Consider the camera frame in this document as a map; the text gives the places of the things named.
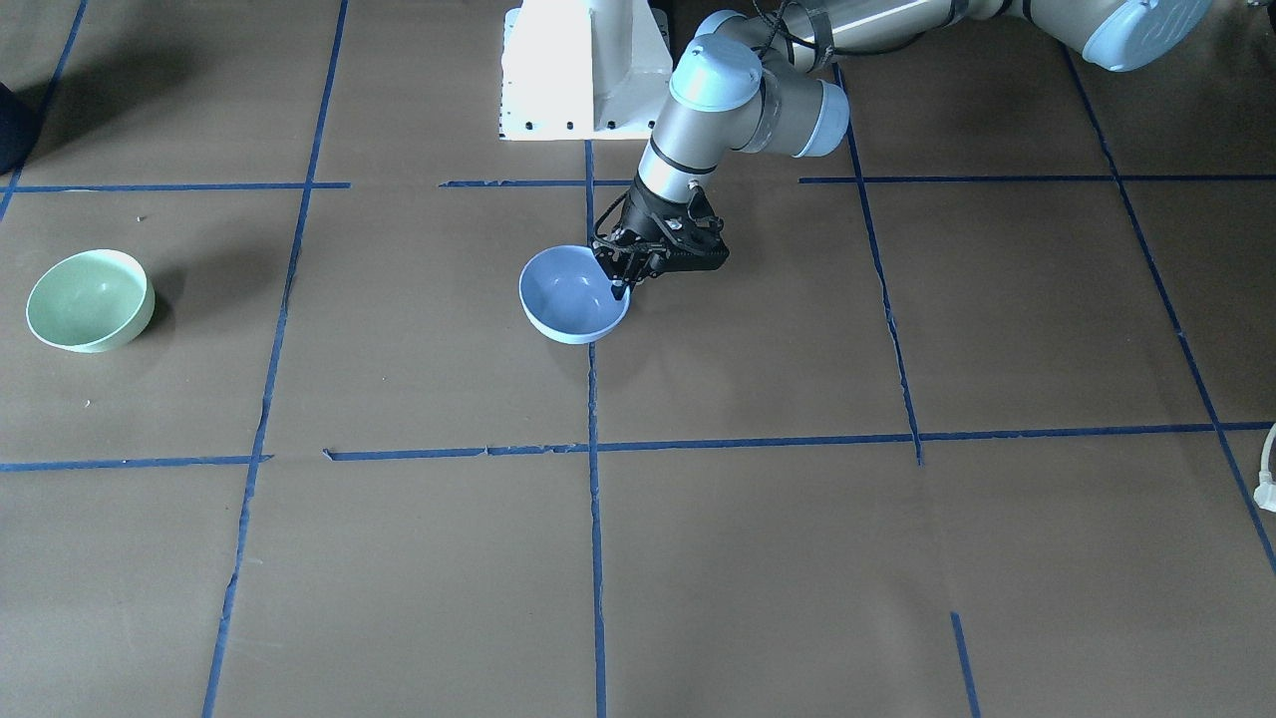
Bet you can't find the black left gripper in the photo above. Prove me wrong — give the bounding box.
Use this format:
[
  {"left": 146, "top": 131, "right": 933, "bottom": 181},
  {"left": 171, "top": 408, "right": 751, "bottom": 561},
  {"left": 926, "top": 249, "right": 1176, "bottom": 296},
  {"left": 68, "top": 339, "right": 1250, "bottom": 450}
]
[{"left": 592, "top": 182, "right": 699, "bottom": 301}]

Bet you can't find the blue bowl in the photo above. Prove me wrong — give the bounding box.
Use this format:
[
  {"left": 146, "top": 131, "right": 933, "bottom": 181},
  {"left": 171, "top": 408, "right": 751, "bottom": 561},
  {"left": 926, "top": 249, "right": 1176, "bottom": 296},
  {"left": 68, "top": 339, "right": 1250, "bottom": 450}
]
[{"left": 518, "top": 245, "right": 632, "bottom": 346}]

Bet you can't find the green bowl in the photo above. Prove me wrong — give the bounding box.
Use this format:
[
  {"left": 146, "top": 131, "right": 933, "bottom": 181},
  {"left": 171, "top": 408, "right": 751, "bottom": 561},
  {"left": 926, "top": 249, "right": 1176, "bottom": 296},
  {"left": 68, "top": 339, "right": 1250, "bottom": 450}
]
[{"left": 26, "top": 247, "right": 156, "bottom": 355}]

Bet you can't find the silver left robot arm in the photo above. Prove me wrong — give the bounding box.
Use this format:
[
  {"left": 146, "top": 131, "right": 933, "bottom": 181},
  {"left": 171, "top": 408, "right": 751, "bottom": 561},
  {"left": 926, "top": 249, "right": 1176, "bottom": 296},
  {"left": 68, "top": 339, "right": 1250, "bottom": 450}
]
[{"left": 590, "top": 1, "right": 1208, "bottom": 301}]

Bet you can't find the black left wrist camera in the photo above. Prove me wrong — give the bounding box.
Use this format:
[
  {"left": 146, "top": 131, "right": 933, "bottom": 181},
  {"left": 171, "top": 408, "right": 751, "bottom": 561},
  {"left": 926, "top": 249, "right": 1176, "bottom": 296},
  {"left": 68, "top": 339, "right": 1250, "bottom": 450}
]
[{"left": 649, "top": 182, "right": 730, "bottom": 274}]

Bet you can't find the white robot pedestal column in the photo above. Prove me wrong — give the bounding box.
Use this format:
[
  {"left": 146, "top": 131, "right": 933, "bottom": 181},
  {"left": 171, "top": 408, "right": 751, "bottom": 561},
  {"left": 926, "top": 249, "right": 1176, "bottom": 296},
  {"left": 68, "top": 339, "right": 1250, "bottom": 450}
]
[{"left": 498, "top": 1, "right": 672, "bottom": 142}]

